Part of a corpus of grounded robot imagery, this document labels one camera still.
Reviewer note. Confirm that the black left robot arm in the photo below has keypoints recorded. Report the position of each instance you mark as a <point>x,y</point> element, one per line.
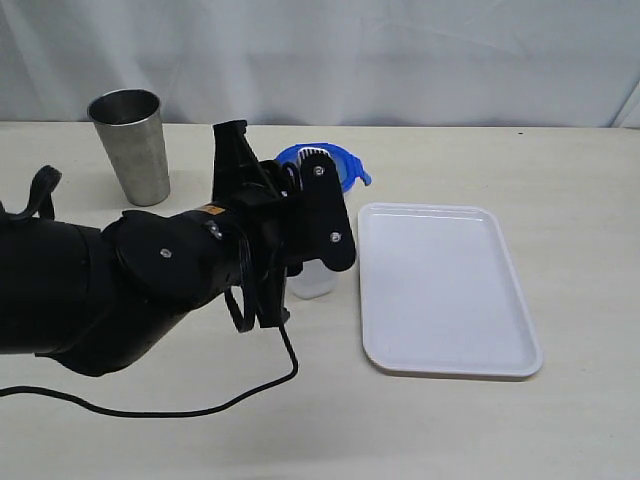
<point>97,300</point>

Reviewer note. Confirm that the white plastic tray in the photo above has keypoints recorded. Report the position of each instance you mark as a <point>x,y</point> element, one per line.
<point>439,294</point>

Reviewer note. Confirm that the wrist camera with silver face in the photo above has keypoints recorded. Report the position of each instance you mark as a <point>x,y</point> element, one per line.
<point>326,228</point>

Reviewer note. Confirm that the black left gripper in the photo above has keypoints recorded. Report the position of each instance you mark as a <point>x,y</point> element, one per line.
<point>257,222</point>

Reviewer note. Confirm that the clear plastic container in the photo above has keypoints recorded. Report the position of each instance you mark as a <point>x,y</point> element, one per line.
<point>315,280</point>

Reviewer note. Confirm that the blue container lid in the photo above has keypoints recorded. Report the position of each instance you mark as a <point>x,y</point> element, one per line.
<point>349,167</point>

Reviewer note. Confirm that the stainless steel cup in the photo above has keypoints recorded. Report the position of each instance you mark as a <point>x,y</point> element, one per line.
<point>129,125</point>

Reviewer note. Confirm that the white backdrop cloth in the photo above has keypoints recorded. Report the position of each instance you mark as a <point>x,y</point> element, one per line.
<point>425,63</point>

